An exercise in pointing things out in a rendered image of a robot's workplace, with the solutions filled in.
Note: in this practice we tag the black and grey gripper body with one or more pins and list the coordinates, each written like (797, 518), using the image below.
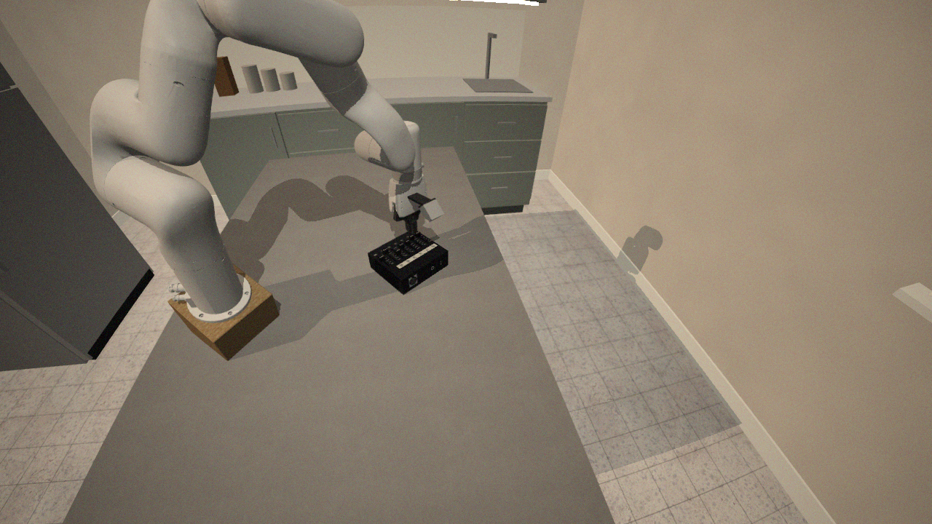
(399, 192)

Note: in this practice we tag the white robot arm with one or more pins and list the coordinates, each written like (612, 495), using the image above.
(167, 117)

